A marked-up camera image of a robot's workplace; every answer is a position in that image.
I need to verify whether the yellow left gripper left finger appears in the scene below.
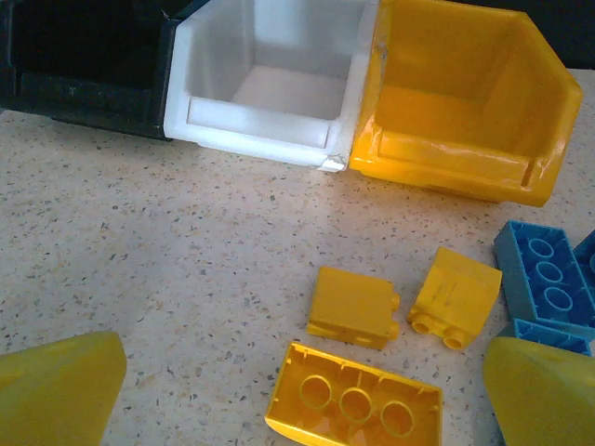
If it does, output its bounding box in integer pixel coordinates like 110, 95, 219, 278
0, 330, 127, 446

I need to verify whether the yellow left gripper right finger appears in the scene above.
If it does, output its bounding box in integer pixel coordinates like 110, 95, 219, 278
483, 336, 595, 446

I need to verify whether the blue long lego brick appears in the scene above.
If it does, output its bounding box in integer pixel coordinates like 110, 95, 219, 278
499, 318, 593, 358
572, 230, 595, 290
493, 220, 595, 340

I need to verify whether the yellow sloped lego brick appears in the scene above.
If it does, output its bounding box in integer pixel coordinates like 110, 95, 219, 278
407, 246, 504, 350

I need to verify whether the yellow square lego brick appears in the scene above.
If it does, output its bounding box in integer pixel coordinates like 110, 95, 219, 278
306, 267, 402, 351

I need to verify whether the yellow long lego brick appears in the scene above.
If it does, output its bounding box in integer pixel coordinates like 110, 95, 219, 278
264, 342, 443, 446

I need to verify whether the yellow plastic storage bin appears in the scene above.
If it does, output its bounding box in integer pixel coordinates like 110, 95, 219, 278
348, 0, 584, 209

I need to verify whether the black plastic storage bin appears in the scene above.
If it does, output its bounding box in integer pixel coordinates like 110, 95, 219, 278
0, 0, 187, 141

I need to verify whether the white plastic storage bin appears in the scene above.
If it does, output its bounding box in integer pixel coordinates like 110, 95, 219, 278
163, 0, 383, 173

